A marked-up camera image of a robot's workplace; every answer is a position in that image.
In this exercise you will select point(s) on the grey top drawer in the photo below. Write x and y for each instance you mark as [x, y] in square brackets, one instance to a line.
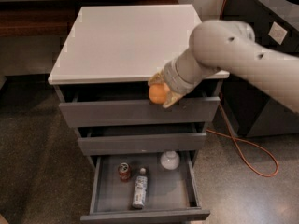
[126, 104]

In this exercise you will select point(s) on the white label sticker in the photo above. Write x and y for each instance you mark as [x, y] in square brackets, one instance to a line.
[277, 33]

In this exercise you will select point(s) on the white ceramic bowl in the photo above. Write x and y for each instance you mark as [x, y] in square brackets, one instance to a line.
[170, 160]

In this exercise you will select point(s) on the orange fruit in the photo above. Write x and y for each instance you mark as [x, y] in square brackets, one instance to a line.
[158, 93]

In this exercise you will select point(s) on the grey bottom drawer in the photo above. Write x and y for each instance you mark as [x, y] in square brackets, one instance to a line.
[171, 195]

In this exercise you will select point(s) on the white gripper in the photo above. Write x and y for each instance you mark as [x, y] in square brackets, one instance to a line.
[173, 76]

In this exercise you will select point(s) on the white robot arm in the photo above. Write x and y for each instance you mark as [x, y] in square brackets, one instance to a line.
[229, 46]

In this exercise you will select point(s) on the grey drawer cabinet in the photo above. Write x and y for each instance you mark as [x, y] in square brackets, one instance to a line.
[126, 45]

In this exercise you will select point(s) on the black bin cabinet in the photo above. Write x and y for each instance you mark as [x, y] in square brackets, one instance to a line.
[251, 112]

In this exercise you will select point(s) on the red soda can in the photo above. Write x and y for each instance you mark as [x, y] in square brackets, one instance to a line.
[124, 171]

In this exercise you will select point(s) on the grey drawer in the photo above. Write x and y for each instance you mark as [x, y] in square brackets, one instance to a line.
[126, 104]
[171, 195]
[141, 138]

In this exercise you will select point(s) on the clear plastic water bottle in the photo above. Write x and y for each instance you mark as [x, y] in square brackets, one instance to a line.
[140, 191]

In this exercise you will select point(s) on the dark wooden bench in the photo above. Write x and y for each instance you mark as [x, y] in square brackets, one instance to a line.
[53, 17]

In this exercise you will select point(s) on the grey middle drawer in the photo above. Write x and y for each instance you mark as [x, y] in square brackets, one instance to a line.
[141, 138]

